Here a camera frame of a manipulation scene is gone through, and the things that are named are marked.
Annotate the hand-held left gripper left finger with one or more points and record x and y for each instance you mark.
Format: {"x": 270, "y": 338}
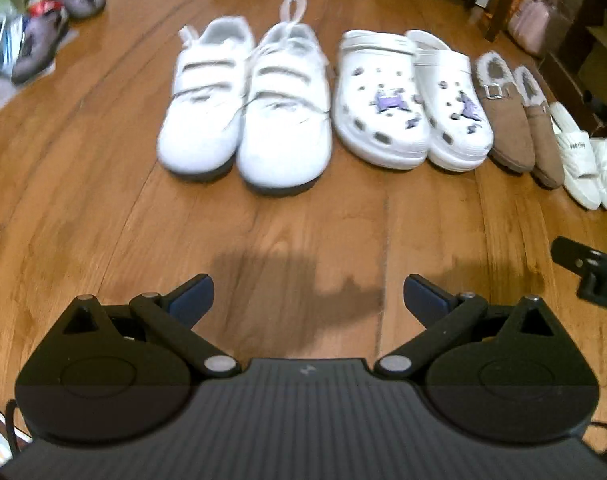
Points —
{"x": 193, "y": 296}

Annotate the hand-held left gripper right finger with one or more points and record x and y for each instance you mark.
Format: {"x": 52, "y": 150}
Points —
{"x": 423, "y": 296}

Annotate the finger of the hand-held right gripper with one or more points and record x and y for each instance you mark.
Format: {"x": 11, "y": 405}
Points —
{"x": 573, "y": 255}

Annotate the tan fleece-lined slipper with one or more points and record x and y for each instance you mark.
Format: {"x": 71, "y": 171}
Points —
{"x": 543, "y": 145}
{"x": 506, "y": 130}

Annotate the white clog with charms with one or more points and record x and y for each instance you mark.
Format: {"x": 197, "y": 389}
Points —
{"x": 378, "y": 130}
{"x": 458, "y": 140}

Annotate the tan open cardboard box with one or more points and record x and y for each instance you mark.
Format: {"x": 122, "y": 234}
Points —
{"x": 603, "y": 70}

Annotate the pink bag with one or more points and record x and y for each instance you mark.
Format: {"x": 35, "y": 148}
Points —
{"x": 531, "y": 27}

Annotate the red packet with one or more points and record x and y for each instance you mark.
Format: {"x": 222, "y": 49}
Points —
{"x": 44, "y": 7}

